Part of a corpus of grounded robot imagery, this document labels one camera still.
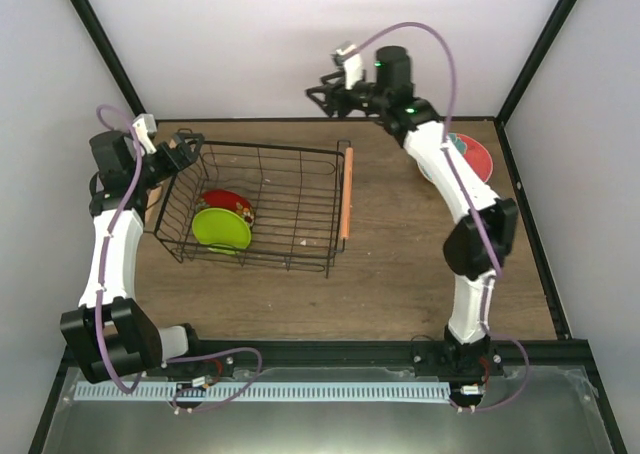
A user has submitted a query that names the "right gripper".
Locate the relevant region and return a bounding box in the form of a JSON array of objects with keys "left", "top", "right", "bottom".
[{"left": 305, "top": 73, "right": 388, "bottom": 122}]

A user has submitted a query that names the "small red floral plate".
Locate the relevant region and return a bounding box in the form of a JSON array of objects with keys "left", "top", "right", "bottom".
[{"left": 195, "top": 189, "right": 256, "bottom": 228}]

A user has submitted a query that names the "large red blue-flower plate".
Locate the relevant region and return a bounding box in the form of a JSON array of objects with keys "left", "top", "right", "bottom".
[{"left": 449, "top": 133, "right": 494, "bottom": 183}]

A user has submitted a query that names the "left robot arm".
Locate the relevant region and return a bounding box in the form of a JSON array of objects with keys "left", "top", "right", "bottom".
[{"left": 60, "top": 130, "right": 205, "bottom": 384}]

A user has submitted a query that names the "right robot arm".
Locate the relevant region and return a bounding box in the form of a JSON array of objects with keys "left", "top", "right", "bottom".
[{"left": 306, "top": 43, "right": 518, "bottom": 377}]

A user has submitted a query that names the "lime green plate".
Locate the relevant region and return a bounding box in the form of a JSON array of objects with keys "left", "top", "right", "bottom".
[{"left": 191, "top": 208, "right": 252, "bottom": 255}]

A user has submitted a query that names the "light blue slotted strip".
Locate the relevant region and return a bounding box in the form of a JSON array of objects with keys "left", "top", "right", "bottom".
[{"left": 72, "top": 381, "right": 451, "bottom": 404}]

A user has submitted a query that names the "metal front panel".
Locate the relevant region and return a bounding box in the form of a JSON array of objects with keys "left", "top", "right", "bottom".
[{"left": 43, "top": 367, "right": 613, "bottom": 453}]

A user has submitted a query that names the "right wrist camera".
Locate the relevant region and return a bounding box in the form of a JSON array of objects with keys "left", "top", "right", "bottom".
[{"left": 332, "top": 41, "right": 366, "bottom": 90}]

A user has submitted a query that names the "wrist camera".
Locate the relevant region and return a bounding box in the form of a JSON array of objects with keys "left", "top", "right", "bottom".
[
  {"left": 332, "top": 41, "right": 366, "bottom": 90},
  {"left": 132, "top": 113, "right": 157, "bottom": 155}
]

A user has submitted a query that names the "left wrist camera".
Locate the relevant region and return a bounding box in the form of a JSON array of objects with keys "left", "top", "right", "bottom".
[{"left": 132, "top": 113, "right": 157, "bottom": 155}]

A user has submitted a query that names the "black wire dish rack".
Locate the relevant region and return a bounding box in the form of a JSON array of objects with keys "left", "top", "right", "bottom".
[{"left": 146, "top": 140, "right": 352, "bottom": 273}]

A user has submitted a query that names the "right wooden rack handle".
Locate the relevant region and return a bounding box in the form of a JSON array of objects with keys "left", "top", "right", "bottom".
[{"left": 340, "top": 147, "right": 354, "bottom": 240}]

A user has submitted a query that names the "left black frame post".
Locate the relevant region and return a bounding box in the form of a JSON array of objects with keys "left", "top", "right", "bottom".
[{"left": 69, "top": 0, "right": 146, "bottom": 115}]

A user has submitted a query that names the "black frame post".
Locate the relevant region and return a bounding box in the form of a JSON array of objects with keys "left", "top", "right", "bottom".
[
  {"left": 496, "top": 0, "right": 578, "bottom": 125},
  {"left": 69, "top": 0, "right": 146, "bottom": 115}
]

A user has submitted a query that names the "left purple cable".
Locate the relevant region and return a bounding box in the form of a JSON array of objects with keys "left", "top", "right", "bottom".
[{"left": 96, "top": 104, "right": 264, "bottom": 414}]

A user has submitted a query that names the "right black frame post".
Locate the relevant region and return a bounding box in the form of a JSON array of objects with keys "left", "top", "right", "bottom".
[{"left": 496, "top": 0, "right": 578, "bottom": 125}]

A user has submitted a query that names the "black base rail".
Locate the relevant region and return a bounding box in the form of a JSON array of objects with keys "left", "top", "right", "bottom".
[{"left": 144, "top": 338, "right": 594, "bottom": 378}]

